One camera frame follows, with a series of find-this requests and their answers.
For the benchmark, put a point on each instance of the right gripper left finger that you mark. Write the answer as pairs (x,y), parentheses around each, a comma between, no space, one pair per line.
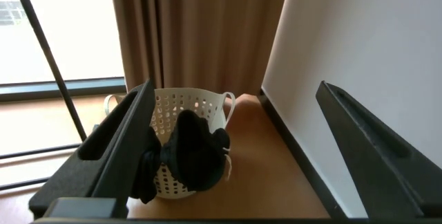
(117,168)

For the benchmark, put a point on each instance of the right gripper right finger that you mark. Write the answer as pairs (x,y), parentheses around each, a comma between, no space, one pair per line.
(366,175)

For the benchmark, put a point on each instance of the heap of clothes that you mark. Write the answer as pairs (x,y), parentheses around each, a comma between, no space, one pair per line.
(197,155)

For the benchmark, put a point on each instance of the white laundry basket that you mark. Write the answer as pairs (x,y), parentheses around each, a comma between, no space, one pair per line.
(193,99)

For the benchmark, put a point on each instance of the black clothes rack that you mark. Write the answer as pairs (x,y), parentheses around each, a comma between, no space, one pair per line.
(46,51)

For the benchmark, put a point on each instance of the window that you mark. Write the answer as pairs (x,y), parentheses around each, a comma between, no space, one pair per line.
(69,27)

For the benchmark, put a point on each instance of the brown curtain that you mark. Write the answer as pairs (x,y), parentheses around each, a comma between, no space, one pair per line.
(207,27)

